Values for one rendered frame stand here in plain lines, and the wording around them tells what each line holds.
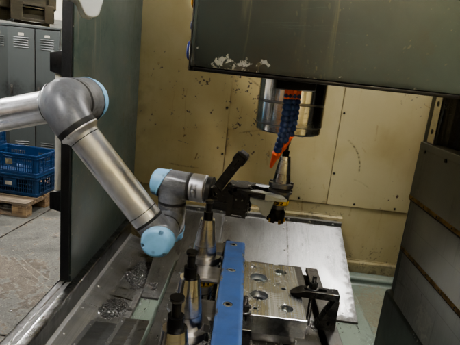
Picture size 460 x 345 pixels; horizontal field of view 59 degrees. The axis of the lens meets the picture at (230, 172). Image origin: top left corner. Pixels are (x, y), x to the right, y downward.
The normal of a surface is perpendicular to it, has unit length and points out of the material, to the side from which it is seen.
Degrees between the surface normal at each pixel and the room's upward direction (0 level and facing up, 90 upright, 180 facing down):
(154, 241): 90
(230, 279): 0
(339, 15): 90
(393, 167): 90
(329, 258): 24
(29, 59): 90
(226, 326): 0
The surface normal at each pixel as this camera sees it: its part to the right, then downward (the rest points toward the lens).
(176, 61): -0.05, 0.22
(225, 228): 0.07, -0.79
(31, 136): 0.17, 0.25
